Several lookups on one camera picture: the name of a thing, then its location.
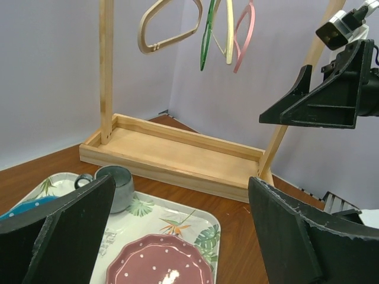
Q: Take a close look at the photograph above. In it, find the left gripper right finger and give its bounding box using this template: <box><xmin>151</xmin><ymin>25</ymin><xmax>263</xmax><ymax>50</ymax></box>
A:
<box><xmin>248</xmin><ymin>177</ymin><xmax>378</xmax><ymax>283</ymax></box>

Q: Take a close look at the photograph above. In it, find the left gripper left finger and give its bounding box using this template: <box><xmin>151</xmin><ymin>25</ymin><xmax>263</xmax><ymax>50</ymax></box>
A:
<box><xmin>1</xmin><ymin>175</ymin><xmax>115</xmax><ymax>283</ymax></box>

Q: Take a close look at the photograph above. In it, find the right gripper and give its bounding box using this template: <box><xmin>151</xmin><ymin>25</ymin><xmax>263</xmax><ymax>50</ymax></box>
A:
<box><xmin>259</xmin><ymin>39</ymin><xmax>378</xmax><ymax>129</ymax></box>

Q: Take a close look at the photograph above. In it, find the pink plastic hanger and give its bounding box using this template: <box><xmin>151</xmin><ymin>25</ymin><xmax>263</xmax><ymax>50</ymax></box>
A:
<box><xmin>232</xmin><ymin>0</ymin><xmax>256</xmax><ymax>74</ymax></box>

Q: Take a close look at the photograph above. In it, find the cream wooden hanger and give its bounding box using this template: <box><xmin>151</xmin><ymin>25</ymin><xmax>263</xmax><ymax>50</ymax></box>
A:
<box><xmin>211</xmin><ymin>0</ymin><xmax>235</xmax><ymax>65</ymax></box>

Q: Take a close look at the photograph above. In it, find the green velvet hanger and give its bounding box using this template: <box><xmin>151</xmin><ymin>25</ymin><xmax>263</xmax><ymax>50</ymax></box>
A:
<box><xmin>200</xmin><ymin>0</ymin><xmax>216</xmax><ymax>71</ymax></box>

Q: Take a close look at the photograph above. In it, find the beige plastic hanger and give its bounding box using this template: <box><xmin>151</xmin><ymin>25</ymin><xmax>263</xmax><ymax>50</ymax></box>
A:
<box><xmin>137</xmin><ymin>1</ymin><xmax>203</xmax><ymax>55</ymax></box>

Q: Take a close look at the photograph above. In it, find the blue dotted plate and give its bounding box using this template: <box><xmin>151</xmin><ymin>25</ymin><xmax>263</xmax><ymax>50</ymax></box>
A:
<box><xmin>1</xmin><ymin>196</ymin><xmax>58</xmax><ymax>220</ymax></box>

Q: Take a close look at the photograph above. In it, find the grey ceramic mug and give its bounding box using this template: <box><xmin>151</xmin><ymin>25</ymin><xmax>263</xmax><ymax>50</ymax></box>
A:
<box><xmin>74</xmin><ymin>165</ymin><xmax>134</xmax><ymax>214</ymax></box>

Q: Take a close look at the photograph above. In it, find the floral serving tray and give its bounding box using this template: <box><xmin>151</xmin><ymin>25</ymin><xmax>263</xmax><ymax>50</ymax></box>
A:
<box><xmin>8</xmin><ymin>172</ymin><xmax>222</xmax><ymax>284</ymax></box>

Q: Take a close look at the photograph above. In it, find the pink dotted plate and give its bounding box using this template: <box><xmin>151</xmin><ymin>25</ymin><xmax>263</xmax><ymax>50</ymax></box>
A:
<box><xmin>105</xmin><ymin>234</ymin><xmax>214</xmax><ymax>283</ymax></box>

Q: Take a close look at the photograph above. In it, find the wooden clothes rack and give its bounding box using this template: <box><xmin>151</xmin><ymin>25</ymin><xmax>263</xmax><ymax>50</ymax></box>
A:
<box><xmin>79</xmin><ymin>1</ymin><xmax>344</xmax><ymax>202</ymax></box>

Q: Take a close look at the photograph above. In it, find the aluminium rail frame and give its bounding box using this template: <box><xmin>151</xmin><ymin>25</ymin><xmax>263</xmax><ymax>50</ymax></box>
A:
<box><xmin>298</xmin><ymin>186</ymin><xmax>364</xmax><ymax>217</ymax></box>

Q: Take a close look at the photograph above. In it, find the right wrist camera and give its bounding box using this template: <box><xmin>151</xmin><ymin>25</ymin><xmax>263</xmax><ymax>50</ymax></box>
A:
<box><xmin>316</xmin><ymin>0</ymin><xmax>378</xmax><ymax>51</ymax></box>

